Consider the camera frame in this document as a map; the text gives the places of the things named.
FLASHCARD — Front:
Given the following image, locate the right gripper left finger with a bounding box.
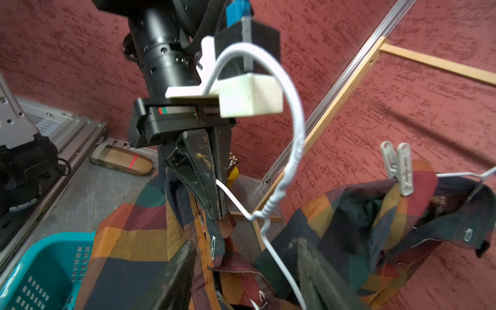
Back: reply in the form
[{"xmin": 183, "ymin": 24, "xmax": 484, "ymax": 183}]
[{"xmin": 130, "ymin": 240, "xmax": 196, "ymax": 309}]

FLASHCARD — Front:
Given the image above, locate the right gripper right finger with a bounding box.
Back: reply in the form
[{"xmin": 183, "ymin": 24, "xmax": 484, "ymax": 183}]
[{"xmin": 291, "ymin": 238, "xmax": 368, "ymax": 309}]

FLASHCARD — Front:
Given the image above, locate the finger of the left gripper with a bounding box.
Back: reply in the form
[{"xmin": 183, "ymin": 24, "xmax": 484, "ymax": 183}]
[
  {"xmin": 211, "ymin": 125, "xmax": 232, "ymax": 219},
  {"xmin": 164, "ymin": 129, "xmax": 221, "ymax": 222}
]

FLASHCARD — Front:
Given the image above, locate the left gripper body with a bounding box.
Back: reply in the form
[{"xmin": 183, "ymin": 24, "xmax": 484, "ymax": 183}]
[{"xmin": 127, "ymin": 98, "xmax": 236, "ymax": 149}]

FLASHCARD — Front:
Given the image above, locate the plaid shirt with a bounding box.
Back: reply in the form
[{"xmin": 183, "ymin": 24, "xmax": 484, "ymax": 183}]
[
  {"xmin": 272, "ymin": 160, "xmax": 495, "ymax": 309},
  {"xmin": 76, "ymin": 172, "xmax": 294, "ymax": 309}
]

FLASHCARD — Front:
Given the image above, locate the white wire hanger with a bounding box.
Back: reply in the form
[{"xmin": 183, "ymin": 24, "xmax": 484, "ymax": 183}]
[
  {"xmin": 437, "ymin": 166, "xmax": 496, "ymax": 203},
  {"xmin": 201, "ymin": 41, "xmax": 309, "ymax": 310}
]

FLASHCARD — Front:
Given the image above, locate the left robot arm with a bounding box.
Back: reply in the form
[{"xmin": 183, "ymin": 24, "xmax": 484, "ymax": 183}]
[{"xmin": 1, "ymin": 1, "xmax": 235, "ymax": 221}]

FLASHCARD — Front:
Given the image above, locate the grey clothespin on left hanger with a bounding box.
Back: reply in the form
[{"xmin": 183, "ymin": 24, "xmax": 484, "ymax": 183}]
[{"xmin": 381, "ymin": 142, "xmax": 414, "ymax": 196}]

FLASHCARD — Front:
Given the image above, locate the yellow pen cup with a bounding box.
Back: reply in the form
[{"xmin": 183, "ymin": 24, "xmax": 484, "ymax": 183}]
[{"xmin": 226, "ymin": 152, "xmax": 239, "ymax": 189}]

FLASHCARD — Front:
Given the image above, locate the wooden clothes rack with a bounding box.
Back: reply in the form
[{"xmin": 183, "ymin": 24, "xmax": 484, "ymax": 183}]
[{"xmin": 227, "ymin": 36, "xmax": 496, "ymax": 253}]

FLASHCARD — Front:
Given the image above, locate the teal plastic basket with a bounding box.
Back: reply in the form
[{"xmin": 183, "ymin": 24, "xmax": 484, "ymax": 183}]
[{"xmin": 1, "ymin": 232, "xmax": 96, "ymax": 310}]

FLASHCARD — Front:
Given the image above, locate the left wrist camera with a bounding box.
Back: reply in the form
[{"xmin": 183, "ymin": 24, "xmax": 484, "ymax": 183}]
[{"xmin": 165, "ymin": 1, "xmax": 284, "ymax": 118}]

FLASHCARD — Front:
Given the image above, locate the aluminium rail frame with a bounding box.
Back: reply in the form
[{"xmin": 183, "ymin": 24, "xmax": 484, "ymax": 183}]
[{"xmin": 17, "ymin": 96, "xmax": 107, "ymax": 169}]

